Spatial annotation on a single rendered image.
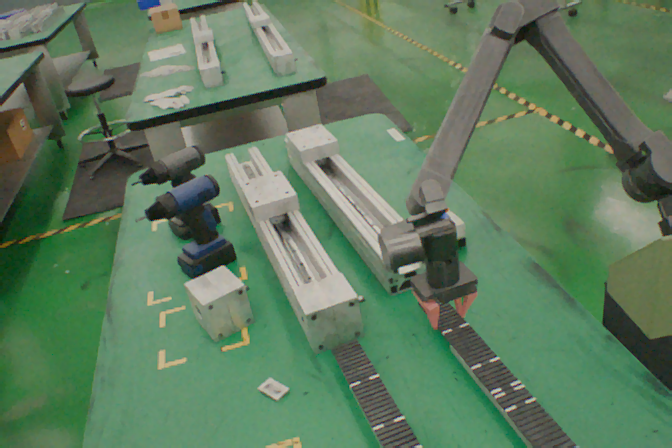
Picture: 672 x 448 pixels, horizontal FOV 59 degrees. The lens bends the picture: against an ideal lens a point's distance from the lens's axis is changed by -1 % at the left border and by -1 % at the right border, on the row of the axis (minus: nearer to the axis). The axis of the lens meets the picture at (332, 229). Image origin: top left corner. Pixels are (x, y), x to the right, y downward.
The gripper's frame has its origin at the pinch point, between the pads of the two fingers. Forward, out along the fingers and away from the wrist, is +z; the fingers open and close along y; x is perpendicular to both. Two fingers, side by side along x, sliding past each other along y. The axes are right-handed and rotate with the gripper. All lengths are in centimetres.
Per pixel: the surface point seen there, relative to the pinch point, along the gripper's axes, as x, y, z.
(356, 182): -52, -2, -5
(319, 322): -6.3, 21.8, -3.7
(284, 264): -25.8, 23.1, -5.4
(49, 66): -533, 130, 30
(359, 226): -31.3, 4.5, -5.5
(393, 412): 16.0, 17.4, -0.3
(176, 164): -67, 38, -17
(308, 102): -189, -25, 16
